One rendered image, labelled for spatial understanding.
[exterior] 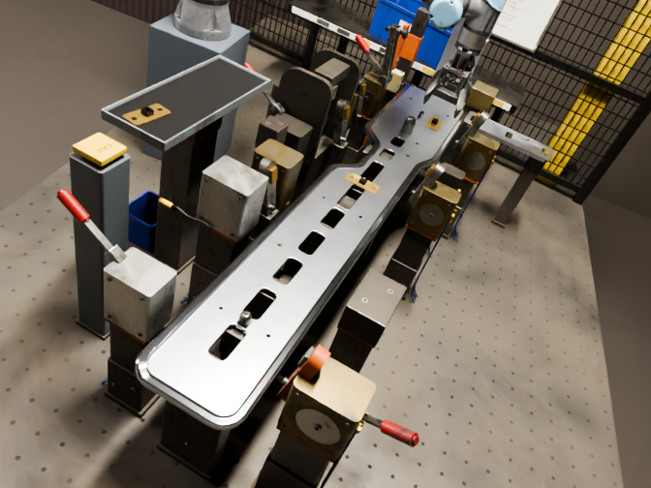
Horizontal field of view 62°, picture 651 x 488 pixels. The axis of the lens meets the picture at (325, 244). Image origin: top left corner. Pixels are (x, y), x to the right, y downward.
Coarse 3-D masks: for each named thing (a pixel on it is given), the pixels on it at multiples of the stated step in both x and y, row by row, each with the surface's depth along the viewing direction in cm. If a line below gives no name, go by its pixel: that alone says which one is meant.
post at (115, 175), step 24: (72, 168) 89; (96, 168) 87; (120, 168) 91; (72, 192) 93; (96, 192) 90; (120, 192) 94; (96, 216) 93; (120, 216) 98; (96, 240) 97; (120, 240) 102; (96, 264) 101; (96, 288) 106; (96, 312) 111
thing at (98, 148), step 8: (96, 136) 90; (104, 136) 91; (80, 144) 88; (88, 144) 88; (96, 144) 89; (104, 144) 89; (112, 144) 90; (120, 144) 90; (80, 152) 87; (88, 152) 87; (96, 152) 87; (104, 152) 88; (112, 152) 88; (120, 152) 89; (96, 160) 86; (104, 160) 86; (112, 160) 89
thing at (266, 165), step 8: (264, 160) 107; (272, 160) 108; (264, 168) 107; (272, 168) 108; (272, 176) 108; (272, 184) 111; (272, 192) 112; (264, 200) 111; (272, 200) 113; (264, 208) 112; (272, 208) 113
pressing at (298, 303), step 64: (384, 128) 153; (448, 128) 163; (320, 192) 123; (384, 192) 130; (256, 256) 103; (320, 256) 107; (192, 320) 88; (256, 320) 91; (192, 384) 80; (256, 384) 82
